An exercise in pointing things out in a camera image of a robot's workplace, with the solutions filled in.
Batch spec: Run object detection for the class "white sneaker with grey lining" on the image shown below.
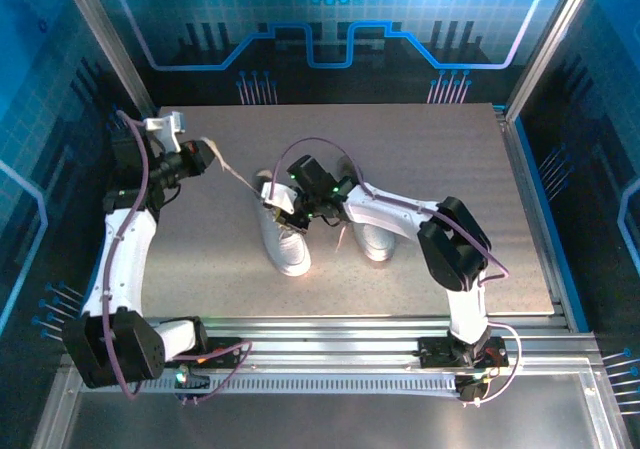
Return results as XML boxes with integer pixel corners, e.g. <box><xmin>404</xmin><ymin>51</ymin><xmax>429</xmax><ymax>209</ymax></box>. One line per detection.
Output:
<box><xmin>337</xmin><ymin>156</ymin><xmax>396</xmax><ymax>263</ymax></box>
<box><xmin>254</xmin><ymin>168</ymin><xmax>312</xmax><ymax>277</ymax></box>

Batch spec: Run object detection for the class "black connector module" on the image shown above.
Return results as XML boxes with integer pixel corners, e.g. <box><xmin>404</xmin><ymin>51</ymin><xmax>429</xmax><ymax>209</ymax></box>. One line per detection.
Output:
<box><xmin>173</xmin><ymin>363</ymin><xmax>211</xmax><ymax>406</ymax></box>
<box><xmin>455</xmin><ymin>374</ymin><xmax>490</xmax><ymax>408</ymax></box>

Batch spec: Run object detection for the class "steel front plate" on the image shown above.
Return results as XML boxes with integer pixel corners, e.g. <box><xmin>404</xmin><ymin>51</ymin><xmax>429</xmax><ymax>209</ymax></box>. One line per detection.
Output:
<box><xmin>34</xmin><ymin>368</ymin><xmax>631</xmax><ymax>449</ymax></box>

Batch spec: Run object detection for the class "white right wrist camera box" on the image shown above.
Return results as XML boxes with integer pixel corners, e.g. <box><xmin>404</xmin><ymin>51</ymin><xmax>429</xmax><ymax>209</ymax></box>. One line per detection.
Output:
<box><xmin>259</xmin><ymin>182</ymin><xmax>299</xmax><ymax>215</ymax></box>

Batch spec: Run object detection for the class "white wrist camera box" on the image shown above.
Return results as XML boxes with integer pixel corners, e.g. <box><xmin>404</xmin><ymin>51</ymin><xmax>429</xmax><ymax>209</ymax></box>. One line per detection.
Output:
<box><xmin>144</xmin><ymin>111</ymin><xmax>185</xmax><ymax>153</ymax></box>
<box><xmin>259</xmin><ymin>182</ymin><xmax>299</xmax><ymax>215</ymax></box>

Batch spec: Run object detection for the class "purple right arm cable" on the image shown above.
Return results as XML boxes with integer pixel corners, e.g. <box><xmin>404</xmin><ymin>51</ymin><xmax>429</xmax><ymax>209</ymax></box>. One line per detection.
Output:
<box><xmin>269</xmin><ymin>136</ymin><xmax>522</xmax><ymax>408</ymax></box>

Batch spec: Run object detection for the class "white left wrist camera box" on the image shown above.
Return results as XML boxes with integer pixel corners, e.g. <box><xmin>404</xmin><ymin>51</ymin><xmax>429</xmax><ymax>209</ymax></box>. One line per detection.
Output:
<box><xmin>144</xmin><ymin>111</ymin><xmax>185</xmax><ymax>153</ymax></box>

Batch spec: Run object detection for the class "aluminium front rail frame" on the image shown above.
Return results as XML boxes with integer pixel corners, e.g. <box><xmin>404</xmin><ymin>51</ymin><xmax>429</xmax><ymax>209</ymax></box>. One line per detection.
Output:
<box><xmin>59</xmin><ymin>315</ymin><xmax>601</xmax><ymax>370</ymax></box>

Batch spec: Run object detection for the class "aluminium corner post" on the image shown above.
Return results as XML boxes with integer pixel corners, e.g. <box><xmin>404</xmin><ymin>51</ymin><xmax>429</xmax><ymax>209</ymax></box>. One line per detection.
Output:
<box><xmin>502</xmin><ymin>0</ymin><xmax>601</xmax><ymax>123</ymax></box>
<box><xmin>54</xmin><ymin>0</ymin><xmax>160</xmax><ymax>123</ymax></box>

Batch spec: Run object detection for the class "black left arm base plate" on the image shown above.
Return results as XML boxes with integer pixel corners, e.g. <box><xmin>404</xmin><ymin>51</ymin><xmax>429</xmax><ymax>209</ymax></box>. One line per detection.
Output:
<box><xmin>199</xmin><ymin>336</ymin><xmax>244</xmax><ymax>370</ymax></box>

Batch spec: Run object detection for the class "slotted grey cable duct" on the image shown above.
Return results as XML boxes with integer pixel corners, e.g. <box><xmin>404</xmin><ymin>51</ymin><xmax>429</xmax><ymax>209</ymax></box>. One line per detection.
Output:
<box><xmin>79</xmin><ymin>374</ymin><xmax>460</xmax><ymax>396</ymax></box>

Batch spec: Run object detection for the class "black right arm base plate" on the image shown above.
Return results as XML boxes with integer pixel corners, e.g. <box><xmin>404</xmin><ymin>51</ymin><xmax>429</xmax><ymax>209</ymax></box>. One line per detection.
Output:
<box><xmin>417</xmin><ymin>336</ymin><xmax>510</xmax><ymax>370</ymax></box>

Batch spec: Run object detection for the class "aluminium side rail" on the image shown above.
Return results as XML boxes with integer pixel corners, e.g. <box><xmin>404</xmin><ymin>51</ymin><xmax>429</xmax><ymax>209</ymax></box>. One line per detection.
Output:
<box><xmin>492</xmin><ymin>106</ymin><xmax>571</xmax><ymax>320</ymax></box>

